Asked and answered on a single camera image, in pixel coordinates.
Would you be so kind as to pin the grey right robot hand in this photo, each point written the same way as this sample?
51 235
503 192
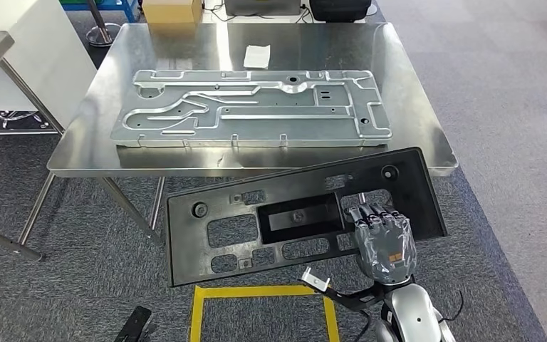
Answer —
386 245

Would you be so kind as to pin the black plastic panel part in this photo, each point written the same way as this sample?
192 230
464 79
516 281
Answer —
184 245

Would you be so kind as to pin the stainless steel workbench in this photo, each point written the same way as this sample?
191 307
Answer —
325 52

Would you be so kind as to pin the stamped grey metal plate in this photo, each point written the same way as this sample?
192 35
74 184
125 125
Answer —
254 127

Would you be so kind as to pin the yellow tape floor square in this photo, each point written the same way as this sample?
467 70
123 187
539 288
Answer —
198 321

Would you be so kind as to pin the white paper sheet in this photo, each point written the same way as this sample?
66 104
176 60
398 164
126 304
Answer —
257 56

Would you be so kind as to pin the black carrying case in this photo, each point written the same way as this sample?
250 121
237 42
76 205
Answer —
339 9

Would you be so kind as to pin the black flat object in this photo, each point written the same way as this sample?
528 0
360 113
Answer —
134 325

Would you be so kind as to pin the grey equipment box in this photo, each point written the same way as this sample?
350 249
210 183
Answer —
261 7

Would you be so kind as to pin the brown cardboard box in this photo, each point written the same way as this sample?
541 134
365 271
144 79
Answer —
172 10

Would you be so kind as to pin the chrome stanchion base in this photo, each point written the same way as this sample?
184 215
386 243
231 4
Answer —
103 35

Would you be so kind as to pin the blue metal cart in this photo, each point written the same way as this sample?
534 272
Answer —
122 7

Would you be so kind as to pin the chrome chair base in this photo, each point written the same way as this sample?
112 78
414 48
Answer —
18 115

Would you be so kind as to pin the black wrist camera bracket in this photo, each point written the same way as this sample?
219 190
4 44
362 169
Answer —
349 299

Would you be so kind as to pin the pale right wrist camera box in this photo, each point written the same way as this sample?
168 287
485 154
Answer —
315 279

